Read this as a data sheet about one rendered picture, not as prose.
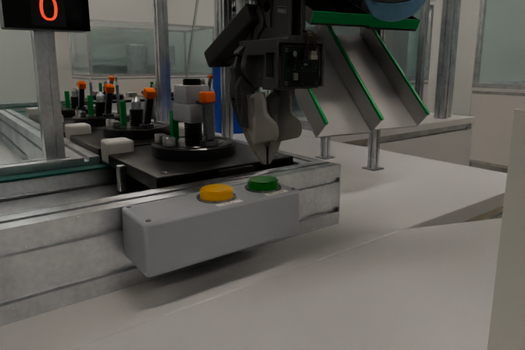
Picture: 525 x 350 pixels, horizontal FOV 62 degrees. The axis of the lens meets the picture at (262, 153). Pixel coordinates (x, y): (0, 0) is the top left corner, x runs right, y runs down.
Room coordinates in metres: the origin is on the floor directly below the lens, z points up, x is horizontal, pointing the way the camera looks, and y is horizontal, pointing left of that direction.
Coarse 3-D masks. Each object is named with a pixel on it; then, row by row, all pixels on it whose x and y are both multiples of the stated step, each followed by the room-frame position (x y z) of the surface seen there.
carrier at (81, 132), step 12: (120, 108) 0.95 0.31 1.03; (132, 108) 0.92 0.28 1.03; (156, 108) 0.99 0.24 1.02; (108, 120) 0.91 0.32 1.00; (120, 120) 0.96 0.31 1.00; (132, 120) 0.92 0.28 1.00; (156, 120) 0.99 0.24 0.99; (72, 132) 0.92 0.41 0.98; (84, 132) 0.94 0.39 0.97; (96, 132) 0.97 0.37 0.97; (108, 132) 0.88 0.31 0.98; (120, 132) 0.86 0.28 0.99; (132, 132) 0.86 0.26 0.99; (144, 132) 0.87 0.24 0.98; (156, 132) 0.89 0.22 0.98; (168, 132) 0.92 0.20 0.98; (180, 132) 0.96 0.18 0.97; (84, 144) 0.83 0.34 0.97; (96, 144) 0.82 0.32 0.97; (144, 144) 0.82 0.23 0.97
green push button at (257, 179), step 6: (252, 180) 0.54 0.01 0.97; (258, 180) 0.54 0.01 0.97; (264, 180) 0.54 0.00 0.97; (270, 180) 0.54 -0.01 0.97; (276, 180) 0.54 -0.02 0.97; (252, 186) 0.53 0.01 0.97; (258, 186) 0.53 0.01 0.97; (264, 186) 0.53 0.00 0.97; (270, 186) 0.53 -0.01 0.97; (276, 186) 0.54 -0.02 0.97
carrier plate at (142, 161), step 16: (240, 144) 0.82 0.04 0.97; (112, 160) 0.70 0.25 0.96; (128, 160) 0.67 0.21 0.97; (144, 160) 0.67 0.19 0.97; (160, 160) 0.67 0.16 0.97; (224, 160) 0.67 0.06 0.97; (240, 160) 0.67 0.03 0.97; (256, 160) 0.67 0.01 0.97; (272, 160) 0.68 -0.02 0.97; (288, 160) 0.70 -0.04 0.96; (144, 176) 0.60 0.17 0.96; (160, 176) 0.57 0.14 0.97; (176, 176) 0.58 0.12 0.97; (192, 176) 0.59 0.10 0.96; (208, 176) 0.61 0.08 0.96
